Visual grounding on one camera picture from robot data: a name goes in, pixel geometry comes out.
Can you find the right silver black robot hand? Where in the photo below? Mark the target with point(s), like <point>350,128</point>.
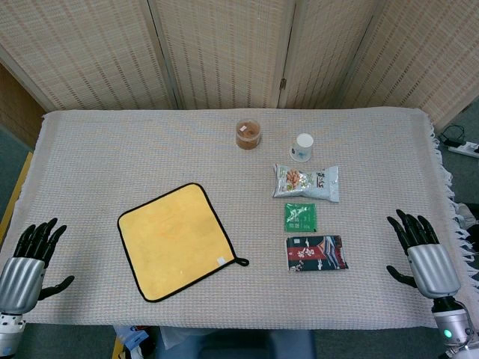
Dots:
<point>430,267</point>

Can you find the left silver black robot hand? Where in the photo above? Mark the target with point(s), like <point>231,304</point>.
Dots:
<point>23,269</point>

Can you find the yellow cloth with black trim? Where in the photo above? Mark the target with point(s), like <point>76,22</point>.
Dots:
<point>176,239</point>

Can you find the dark blue red snack packet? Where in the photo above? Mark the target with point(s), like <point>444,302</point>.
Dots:
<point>316,253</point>

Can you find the white power strip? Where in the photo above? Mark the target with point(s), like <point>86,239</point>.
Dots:
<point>464,148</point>

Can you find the blue white plastic bag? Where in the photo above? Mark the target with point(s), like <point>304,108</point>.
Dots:
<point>131,342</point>

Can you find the green tea sachet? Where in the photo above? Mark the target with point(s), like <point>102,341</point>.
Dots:
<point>300,217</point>

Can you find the silver peanut snack bag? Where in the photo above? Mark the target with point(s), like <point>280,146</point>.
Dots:
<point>307,182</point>

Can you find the white paper cup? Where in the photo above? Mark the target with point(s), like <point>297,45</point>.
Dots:
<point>301,147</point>

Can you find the beige woven tablecloth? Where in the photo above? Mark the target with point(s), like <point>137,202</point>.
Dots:
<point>232,299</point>

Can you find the blue chair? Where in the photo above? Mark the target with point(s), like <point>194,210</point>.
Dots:
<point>239,344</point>

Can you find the clear jar of brown snacks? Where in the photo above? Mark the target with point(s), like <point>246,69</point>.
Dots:
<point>248,133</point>

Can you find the woven folding screen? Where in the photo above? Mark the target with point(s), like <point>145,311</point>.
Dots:
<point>239,52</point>

